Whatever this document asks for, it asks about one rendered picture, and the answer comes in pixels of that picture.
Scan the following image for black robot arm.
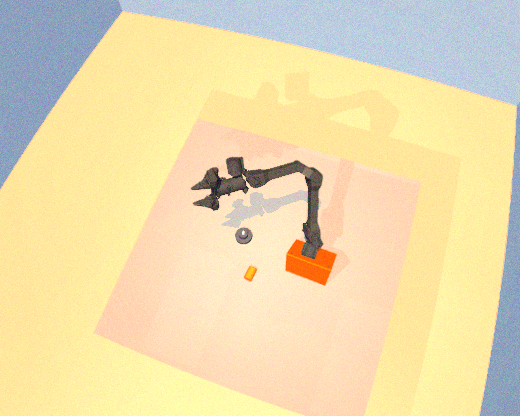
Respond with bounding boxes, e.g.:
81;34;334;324
225;156;324;260

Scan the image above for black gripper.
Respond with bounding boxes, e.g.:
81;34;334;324
190;169;233;211

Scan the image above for orange knob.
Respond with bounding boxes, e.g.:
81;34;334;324
244;266;257;281

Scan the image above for black round pedestal with silver shaft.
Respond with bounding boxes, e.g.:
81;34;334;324
235;227;252;245

